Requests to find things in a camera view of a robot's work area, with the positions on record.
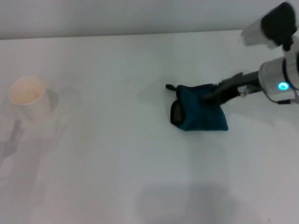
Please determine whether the right gripper dark grey body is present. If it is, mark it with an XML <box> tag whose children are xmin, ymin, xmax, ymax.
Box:
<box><xmin>236</xmin><ymin>70</ymin><xmax>261</xmax><ymax>91</ymax></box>

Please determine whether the blue rag with black trim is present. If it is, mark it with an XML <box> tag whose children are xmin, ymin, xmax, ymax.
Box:
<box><xmin>165</xmin><ymin>83</ymin><xmax>229</xmax><ymax>132</ymax></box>

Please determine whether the white paper cup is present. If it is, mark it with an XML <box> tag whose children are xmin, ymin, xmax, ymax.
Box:
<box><xmin>8</xmin><ymin>75</ymin><xmax>53</xmax><ymax>122</ymax></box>

